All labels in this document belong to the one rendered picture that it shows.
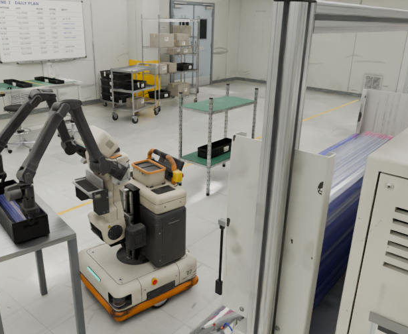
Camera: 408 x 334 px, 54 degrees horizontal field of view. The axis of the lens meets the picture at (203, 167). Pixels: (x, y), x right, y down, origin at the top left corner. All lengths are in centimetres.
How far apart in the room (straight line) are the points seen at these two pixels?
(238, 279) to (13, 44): 772
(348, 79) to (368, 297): 1096
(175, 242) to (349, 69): 931
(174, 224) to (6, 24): 614
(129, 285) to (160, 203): 56
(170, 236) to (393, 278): 220
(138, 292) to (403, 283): 224
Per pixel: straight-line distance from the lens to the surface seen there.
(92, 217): 269
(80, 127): 219
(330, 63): 1166
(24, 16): 833
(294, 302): 67
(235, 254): 69
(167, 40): 850
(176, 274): 283
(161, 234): 264
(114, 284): 269
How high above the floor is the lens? 188
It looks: 21 degrees down
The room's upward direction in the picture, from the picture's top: 2 degrees clockwise
